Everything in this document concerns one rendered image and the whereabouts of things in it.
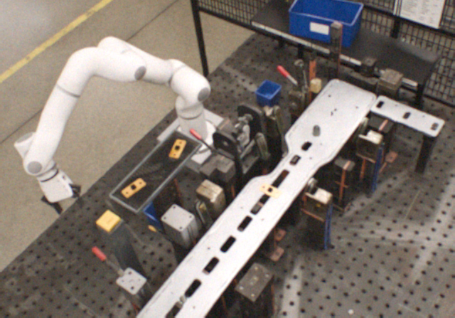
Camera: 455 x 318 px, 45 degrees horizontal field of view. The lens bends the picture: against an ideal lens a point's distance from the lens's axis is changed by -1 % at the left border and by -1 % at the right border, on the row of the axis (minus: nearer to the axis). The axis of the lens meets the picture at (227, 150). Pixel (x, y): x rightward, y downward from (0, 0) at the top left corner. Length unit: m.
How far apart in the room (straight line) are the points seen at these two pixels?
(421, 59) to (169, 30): 2.44
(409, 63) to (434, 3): 0.27
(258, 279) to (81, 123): 2.37
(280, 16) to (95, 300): 1.58
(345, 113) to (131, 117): 1.91
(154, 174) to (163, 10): 2.88
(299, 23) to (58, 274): 1.55
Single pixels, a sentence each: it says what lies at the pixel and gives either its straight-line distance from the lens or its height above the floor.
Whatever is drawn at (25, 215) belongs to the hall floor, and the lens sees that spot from 3.60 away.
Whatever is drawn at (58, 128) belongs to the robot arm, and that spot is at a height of 1.40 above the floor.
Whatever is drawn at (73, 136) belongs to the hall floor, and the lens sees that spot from 3.88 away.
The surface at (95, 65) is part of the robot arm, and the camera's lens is 1.90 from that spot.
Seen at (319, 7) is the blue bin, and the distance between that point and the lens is 2.74.
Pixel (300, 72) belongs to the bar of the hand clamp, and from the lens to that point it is 2.27.
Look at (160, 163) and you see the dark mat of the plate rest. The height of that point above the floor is 1.16.
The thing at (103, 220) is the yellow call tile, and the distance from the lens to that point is 1.94.
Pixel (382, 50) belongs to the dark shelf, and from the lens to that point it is 2.61.
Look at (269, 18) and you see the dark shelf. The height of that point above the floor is 1.03.
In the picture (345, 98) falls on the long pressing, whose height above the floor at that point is 1.00.
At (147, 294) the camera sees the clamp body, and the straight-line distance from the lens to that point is 1.96.
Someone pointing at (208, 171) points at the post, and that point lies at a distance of 2.05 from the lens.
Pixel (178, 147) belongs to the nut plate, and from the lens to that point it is 2.04.
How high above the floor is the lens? 2.71
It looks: 50 degrees down
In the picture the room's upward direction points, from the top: 9 degrees counter-clockwise
